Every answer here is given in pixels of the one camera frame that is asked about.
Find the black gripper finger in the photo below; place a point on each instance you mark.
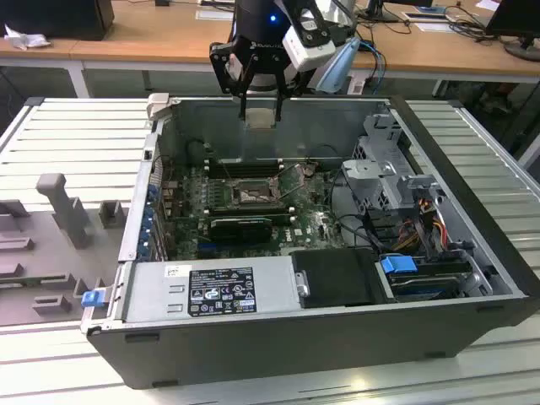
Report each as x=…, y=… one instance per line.
x=280, y=109
x=219, y=71

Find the silver CPU plate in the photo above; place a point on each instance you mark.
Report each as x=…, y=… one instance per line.
x=260, y=118

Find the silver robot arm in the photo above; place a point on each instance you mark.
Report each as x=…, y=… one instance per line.
x=347, y=5

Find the black RAM slot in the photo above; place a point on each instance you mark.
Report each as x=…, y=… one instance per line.
x=249, y=206
x=249, y=209
x=257, y=165
x=257, y=170
x=257, y=162
x=249, y=212
x=257, y=174

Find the CPU socket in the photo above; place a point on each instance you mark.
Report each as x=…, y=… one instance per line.
x=253, y=194

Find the blue slot retention clip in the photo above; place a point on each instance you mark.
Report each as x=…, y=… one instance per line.
x=152, y=190
x=146, y=246
x=149, y=219

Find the blue expansion slot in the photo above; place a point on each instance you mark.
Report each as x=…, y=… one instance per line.
x=204, y=245

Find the grey desk hatch plate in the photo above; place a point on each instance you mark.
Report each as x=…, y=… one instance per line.
x=213, y=14

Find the round coin cell battery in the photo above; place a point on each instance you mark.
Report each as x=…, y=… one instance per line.
x=311, y=169

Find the pale blue teach pendant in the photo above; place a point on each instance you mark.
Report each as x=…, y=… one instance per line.
x=341, y=63

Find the white label box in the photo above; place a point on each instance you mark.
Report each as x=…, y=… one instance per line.
x=356, y=85

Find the silver metal drive cage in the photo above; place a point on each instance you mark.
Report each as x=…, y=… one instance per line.
x=367, y=173

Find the black monitor stand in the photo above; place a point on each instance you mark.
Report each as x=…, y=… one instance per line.
x=379, y=12

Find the low-profile graphics card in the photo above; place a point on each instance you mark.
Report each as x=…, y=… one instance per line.
x=240, y=230

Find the green motherboard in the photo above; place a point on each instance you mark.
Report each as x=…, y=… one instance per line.
x=312, y=236

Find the black computer tower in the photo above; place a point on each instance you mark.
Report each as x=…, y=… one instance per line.
x=55, y=17

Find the black plastic shroud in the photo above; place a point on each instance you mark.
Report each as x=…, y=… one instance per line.
x=337, y=274

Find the white paper sheet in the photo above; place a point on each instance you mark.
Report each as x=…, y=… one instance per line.
x=434, y=26

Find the blue disk carrier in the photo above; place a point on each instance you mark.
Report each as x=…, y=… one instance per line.
x=396, y=268

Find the crumpled white paper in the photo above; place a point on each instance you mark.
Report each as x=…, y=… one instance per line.
x=25, y=38

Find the silver power supply unit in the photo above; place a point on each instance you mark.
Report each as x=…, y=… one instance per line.
x=160, y=291

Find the hard disk drive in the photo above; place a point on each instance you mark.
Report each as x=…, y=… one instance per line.
x=422, y=289

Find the black open PC case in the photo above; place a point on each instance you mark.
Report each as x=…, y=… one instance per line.
x=253, y=350

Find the grey parts rack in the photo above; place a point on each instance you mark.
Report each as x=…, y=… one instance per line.
x=50, y=253

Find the black monitor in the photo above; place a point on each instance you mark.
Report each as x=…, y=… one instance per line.
x=514, y=17

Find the blue case release latch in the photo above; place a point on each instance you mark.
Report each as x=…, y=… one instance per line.
x=93, y=298

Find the green RAM stick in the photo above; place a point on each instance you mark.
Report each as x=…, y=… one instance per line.
x=17, y=282

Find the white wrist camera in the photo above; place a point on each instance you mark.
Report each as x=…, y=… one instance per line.
x=295, y=52

